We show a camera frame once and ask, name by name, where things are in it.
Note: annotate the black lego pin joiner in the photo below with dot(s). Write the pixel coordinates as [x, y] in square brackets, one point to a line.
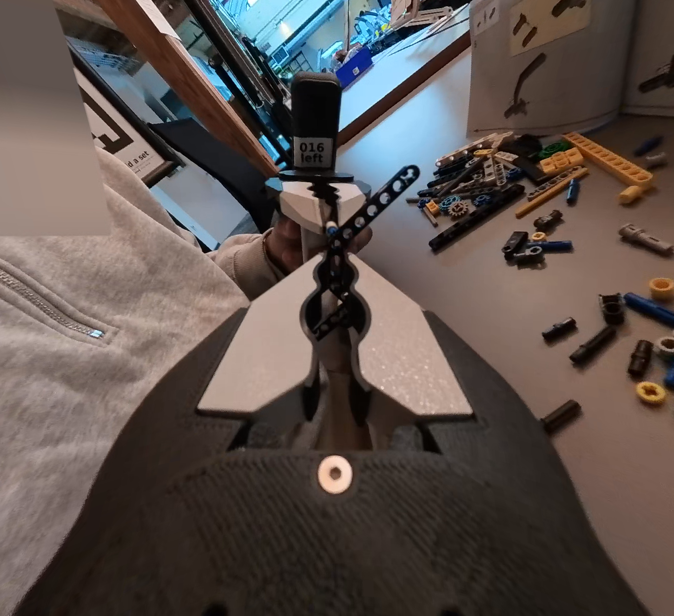
[641, 358]
[612, 309]

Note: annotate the grey lego bush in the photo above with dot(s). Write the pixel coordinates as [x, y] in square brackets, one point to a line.
[664, 348]

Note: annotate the framed black white poster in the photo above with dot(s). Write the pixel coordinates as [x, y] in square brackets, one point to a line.
[139, 153]

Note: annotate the person's grey sweatshirt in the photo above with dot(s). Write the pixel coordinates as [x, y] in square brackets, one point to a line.
[79, 337]

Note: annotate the person's left forearm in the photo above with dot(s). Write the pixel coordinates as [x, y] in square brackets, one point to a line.
[242, 268]

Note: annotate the pile of lego pieces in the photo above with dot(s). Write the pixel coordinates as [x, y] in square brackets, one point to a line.
[605, 157]

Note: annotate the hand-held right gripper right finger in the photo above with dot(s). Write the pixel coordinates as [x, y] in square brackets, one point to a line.
[410, 363]

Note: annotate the grey lego axle connector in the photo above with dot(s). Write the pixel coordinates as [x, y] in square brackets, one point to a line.
[645, 240]

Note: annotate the yellow lego bush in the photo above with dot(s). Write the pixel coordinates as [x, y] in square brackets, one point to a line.
[651, 393]
[662, 290]

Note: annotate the blue plastic bin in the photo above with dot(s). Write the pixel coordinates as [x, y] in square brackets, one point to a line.
[353, 66]

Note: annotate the small blue white lego pin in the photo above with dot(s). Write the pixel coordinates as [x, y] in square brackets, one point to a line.
[331, 228]

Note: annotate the grey lego instruction booklet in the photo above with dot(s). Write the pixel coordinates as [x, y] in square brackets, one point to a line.
[542, 47]

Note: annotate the long black lego connector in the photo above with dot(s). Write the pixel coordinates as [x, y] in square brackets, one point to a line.
[592, 345]

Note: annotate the blue lego axle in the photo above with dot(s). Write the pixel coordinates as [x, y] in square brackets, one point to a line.
[650, 309]

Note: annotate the black bent lego beam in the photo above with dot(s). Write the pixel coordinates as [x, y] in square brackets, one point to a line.
[379, 203]

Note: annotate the person's left hand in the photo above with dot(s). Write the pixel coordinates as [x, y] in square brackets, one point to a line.
[284, 247]

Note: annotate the wooden pillar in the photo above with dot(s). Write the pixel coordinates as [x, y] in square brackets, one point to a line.
[174, 63]

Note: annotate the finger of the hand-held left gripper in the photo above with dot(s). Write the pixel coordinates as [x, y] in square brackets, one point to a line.
[350, 197]
[300, 208]

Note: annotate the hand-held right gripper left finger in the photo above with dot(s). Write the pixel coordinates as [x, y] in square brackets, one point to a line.
[258, 358]

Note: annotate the short black lego pin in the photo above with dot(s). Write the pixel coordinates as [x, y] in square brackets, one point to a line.
[559, 328]
[562, 415]

